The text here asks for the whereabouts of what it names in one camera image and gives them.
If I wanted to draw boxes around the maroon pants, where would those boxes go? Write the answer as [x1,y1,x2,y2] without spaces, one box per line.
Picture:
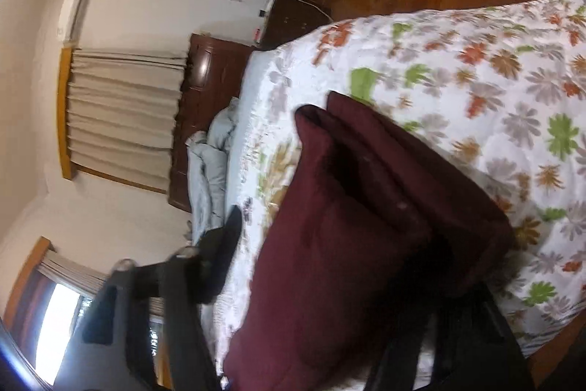
[222,91,518,391]

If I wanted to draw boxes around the dark wooden nightstand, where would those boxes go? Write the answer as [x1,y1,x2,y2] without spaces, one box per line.
[254,0,333,50]

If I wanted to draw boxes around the grey window curtain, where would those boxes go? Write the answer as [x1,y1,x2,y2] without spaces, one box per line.
[39,251,113,296]

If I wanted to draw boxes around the dark wooden headboard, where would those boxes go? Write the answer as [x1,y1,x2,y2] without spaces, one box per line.
[168,33,262,213]

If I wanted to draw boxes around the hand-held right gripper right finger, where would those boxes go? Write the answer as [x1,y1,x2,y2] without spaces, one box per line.
[366,281,534,391]

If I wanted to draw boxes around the floral bedsheet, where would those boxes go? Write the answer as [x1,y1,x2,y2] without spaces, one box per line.
[213,0,586,391]

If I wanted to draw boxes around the grey duvet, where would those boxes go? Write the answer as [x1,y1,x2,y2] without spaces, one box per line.
[185,97,241,246]

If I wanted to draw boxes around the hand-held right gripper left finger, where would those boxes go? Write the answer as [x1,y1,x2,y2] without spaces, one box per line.
[81,205,243,391]

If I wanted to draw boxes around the beige curtain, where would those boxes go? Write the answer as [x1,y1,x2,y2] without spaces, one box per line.
[66,49,188,192]

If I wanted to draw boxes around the window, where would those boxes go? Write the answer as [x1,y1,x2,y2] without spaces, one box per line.
[9,276,94,376]

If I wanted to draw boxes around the white air conditioner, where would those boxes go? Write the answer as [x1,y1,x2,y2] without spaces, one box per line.
[57,0,100,49]

